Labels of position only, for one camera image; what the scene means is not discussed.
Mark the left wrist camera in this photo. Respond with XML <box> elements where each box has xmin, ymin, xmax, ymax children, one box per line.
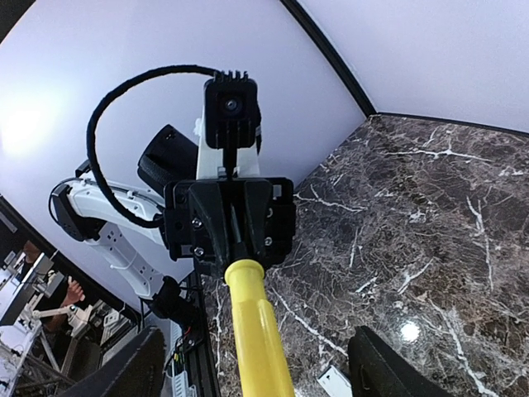
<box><xmin>204</xmin><ymin>71</ymin><xmax>261</xmax><ymax>149</ymax></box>

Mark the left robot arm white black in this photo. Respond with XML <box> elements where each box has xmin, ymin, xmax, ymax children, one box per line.
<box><xmin>50</xmin><ymin>127</ymin><xmax>296</xmax><ymax>328</ymax></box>

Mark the left black frame post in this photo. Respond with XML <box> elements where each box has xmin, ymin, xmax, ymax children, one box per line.
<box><xmin>279</xmin><ymin>0</ymin><xmax>377</xmax><ymax>117</ymax></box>

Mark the white slotted cable duct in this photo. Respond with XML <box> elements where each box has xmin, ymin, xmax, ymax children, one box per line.
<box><xmin>167</xmin><ymin>323</ymin><xmax>198</xmax><ymax>397</ymax></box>

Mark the white battery cover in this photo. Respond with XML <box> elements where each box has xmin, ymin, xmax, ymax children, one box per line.
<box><xmin>317</xmin><ymin>365</ymin><xmax>353</xmax><ymax>397</ymax></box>

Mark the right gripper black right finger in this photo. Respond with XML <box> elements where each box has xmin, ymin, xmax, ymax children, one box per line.
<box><xmin>347</xmin><ymin>326</ymin><xmax>449</xmax><ymax>397</ymax></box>

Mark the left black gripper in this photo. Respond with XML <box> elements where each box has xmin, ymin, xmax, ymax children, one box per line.
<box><xmin>163</xmin><ymin>177</ymin><xmax>296</xmax><ymax>279</ymax></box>

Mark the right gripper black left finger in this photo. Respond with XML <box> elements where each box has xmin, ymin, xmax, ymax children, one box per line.
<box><xmin>68</xmin><ymin>326</ymin><xmax>165</xmax><ymax>397</ymax></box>

